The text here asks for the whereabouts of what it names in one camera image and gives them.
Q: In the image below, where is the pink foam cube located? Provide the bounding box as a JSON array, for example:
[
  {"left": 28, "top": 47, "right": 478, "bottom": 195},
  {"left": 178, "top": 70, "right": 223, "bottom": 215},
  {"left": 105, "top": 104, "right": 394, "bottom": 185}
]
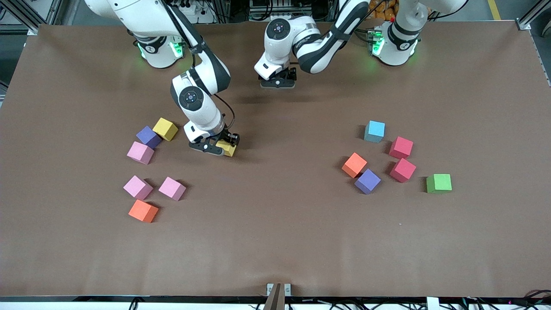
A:
[
  {"left": 127, "top": 141, "right": 155, "bottom": 165},
  {"left": 158, "top": 177, "right": 187, "bottom": 202},
  {"left": 123, "top": 175, "right": 154, "bottom": 201}
]

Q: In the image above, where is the orange foam cube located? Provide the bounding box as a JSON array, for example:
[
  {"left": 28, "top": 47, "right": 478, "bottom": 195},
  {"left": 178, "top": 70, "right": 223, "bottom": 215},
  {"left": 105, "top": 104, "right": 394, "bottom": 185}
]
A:
[
  {"left": 128, "top": 199, "right": 159, "bottom": 223},
  {"left": 342, "top": 152, "right": 368, "bottom": 179}
]

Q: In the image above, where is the blue foam cube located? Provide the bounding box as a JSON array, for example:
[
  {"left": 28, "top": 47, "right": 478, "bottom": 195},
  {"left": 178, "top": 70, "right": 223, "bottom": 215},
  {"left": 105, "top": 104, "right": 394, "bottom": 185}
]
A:
[{"left": 364, "top": 121, "right": 386, "bottom": 143}]

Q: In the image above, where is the purple foam cube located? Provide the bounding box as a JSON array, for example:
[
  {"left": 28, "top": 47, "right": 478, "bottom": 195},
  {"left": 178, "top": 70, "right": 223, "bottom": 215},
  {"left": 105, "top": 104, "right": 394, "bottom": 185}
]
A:
[
  {"left": 354, "top": 169, "right": 382, "bottom": 195},
  {"left": 136, "top": 126, "right": 163, "bottom": 149}
]

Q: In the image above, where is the white power strip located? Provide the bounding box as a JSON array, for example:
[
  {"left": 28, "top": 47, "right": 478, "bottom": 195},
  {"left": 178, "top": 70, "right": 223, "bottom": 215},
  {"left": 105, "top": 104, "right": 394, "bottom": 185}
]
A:
[{"left": 174, "top": 0, "right": 216, "bottom": 23}]

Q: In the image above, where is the pile of orange fruit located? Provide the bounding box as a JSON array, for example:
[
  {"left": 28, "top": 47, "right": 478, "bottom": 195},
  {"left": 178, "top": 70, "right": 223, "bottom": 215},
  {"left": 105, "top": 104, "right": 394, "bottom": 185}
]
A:
[{"left": 369, "top": 0, "right": 399, "bottom": 21}]

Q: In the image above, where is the red foam cube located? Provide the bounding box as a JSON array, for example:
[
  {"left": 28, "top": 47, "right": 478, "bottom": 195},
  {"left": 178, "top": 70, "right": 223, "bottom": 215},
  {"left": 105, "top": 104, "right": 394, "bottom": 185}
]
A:
[
  {"left": 389, "top": 136, "right": 414, "bottom": 159},
  {"left": 390, "top": 158, "right": 417, "bottom": 183}
]

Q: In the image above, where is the green foam cube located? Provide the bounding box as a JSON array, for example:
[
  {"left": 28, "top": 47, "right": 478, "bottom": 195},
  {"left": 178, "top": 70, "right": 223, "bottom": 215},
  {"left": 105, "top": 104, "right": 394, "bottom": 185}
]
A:
[{"left": 426, "top": 174, "right": 452, "bottom": 194}]

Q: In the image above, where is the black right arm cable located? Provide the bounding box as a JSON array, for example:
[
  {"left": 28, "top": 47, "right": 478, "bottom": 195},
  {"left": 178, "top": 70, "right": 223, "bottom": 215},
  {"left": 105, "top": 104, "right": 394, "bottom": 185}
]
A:
[{"left": 213, "top": 93, "right": 236, "bottom": 130}]

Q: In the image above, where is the metal table edge bracket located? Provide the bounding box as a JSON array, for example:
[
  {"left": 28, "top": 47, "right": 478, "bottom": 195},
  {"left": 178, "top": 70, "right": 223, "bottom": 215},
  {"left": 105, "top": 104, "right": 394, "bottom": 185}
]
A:
[{"left": 266, "top": 283, "right": 291, "bottom": 297}]

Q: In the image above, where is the brown post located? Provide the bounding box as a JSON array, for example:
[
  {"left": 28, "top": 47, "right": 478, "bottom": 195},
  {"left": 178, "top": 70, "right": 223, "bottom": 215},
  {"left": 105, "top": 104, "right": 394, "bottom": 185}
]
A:
[{"left": 263, "top": 283, "right": 286, "bottom": 310}]

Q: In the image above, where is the aluminium frame profile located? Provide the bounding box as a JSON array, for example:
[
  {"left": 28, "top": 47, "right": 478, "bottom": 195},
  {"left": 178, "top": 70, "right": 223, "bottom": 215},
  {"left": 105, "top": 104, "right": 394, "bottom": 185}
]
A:
[
  {"left": 516, "top": 0, "right": 551, "bottom": 31},
  {"left": 0, "top": 0, "right": 65, "bottom": 35}
]

